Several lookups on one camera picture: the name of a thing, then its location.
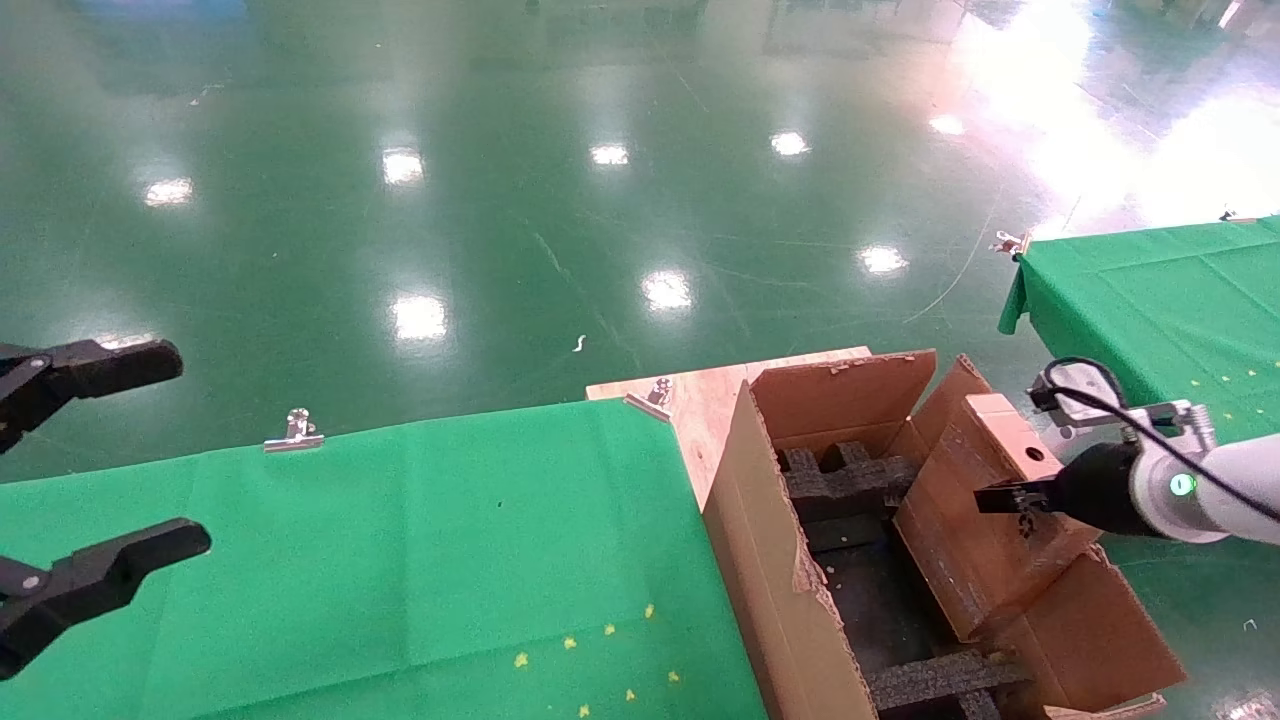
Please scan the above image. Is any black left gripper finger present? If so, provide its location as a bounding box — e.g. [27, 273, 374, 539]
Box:
[0, 518, 212, 679]
[0, 340, 184, 453]

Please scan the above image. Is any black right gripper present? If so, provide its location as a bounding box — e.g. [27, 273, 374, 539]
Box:
[974, 442, 1149, 535]

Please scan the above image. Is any small brown cardboard box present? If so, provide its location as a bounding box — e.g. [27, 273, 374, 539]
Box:
[893, 393, 1103, 643]

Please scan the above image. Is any large open cardboard carton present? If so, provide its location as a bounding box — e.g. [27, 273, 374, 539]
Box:
[703, 348, 1188, 720]

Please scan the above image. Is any large green table cloth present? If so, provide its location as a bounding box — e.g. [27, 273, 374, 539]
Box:
[0, 398, 769, 720]

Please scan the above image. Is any green cloth with clips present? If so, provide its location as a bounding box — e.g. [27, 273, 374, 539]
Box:
[998, 215, 1280, 447]

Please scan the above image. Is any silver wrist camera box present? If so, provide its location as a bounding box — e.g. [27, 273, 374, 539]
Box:
[1030, 360, 1113, 433]

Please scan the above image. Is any silver camera mount bracket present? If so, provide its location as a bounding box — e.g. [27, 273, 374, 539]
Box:
[1058, 400, 1217, 447]

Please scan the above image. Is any black camera cable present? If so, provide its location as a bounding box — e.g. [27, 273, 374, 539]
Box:
[1040, 357, 1280, 523]

